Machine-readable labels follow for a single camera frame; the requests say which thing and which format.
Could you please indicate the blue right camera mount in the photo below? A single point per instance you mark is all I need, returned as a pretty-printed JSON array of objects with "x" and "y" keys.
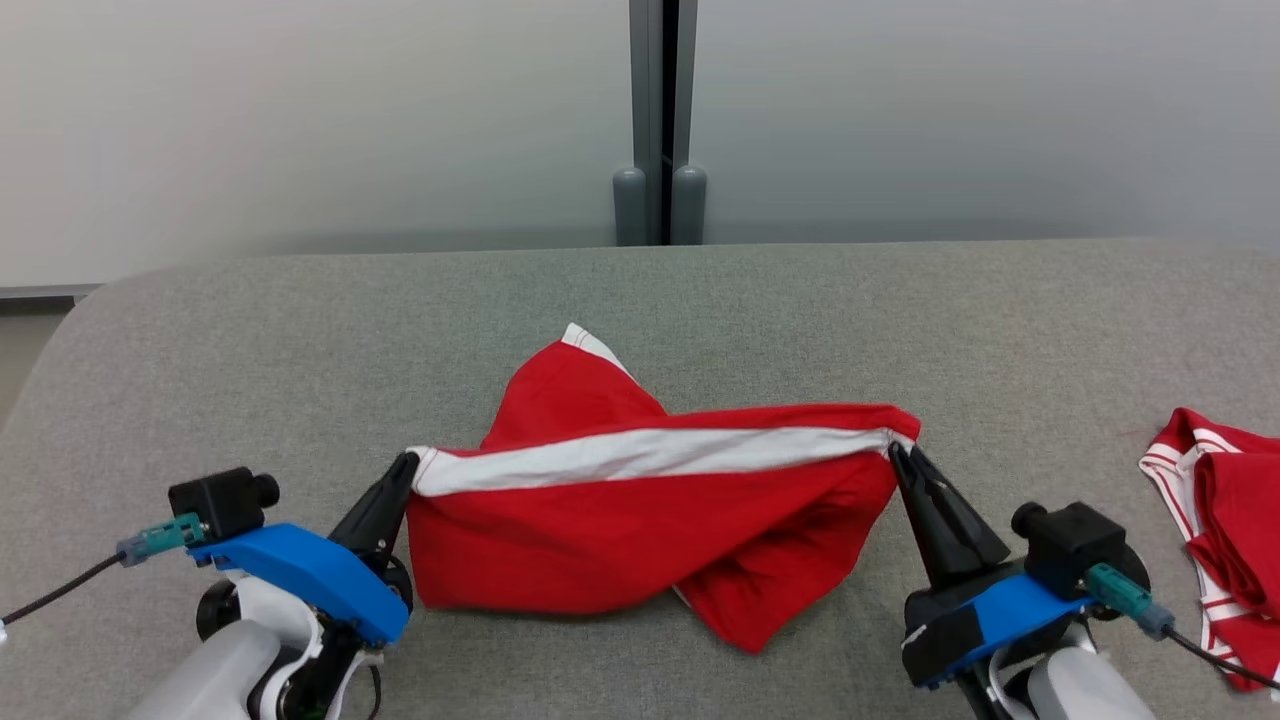
[{"x": 1025, "y": 610}]

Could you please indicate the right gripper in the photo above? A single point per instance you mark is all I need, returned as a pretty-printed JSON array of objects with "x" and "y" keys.
[{"x": 945, "y": 635}]

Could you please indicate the grey cylindrical post foot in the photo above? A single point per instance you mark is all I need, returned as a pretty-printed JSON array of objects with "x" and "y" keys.
[
  {"x": 630, "y": 210},
  {"x": 689, "y": 208}
]

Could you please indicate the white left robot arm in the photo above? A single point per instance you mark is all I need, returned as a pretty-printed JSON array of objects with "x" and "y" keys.
[{"x": 210, "y": 680}]

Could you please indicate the grey metal partition post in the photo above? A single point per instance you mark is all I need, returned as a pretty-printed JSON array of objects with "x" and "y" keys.
[{"x": 655, "y": 100}]

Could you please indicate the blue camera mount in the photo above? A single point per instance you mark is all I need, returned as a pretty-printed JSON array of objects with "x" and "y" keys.
[
  {"x": 310, "y": 575},
  {"x": 1025, "y": 610}
]

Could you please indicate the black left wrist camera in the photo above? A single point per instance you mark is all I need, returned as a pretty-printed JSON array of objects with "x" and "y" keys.
[{"x": 220, "y": 500}]

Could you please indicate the red jersey with white sleeves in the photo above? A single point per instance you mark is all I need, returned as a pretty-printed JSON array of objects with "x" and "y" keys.
[{"x": 1240, "y": 520}]

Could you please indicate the red shorts with white stripe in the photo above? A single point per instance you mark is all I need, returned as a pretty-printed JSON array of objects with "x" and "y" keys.
[{"x": 600, "y": 540}]

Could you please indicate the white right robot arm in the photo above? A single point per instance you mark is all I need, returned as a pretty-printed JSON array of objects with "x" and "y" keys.
[{"x": 1085, "y": 690}]

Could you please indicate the blue left camera mount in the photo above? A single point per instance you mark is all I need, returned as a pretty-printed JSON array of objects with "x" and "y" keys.
[{"x": 310, "y": 575}]

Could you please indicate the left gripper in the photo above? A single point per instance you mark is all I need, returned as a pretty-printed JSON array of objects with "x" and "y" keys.
[{"x": 310, "y": 680}]

